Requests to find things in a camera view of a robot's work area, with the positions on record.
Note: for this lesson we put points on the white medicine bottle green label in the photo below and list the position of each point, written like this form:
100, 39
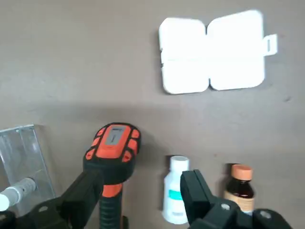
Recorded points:
171, 190

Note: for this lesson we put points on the clear acrylic wedge shelf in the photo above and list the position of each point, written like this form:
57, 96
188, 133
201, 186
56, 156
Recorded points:
23, 148

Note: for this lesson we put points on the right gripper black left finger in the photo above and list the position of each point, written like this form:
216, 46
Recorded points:
78, 200

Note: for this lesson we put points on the small white-capped vial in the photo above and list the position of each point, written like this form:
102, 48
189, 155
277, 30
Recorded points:
14, 193

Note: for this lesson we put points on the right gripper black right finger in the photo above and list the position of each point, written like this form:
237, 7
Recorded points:
195, 198

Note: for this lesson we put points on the brown medicine bottle orange cap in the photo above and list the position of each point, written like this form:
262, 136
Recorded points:
240, 188

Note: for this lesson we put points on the orange black barcode scanner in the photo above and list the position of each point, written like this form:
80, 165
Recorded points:
112, 148

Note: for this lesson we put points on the white plastic pill box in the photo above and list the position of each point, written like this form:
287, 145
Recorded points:
190, 59

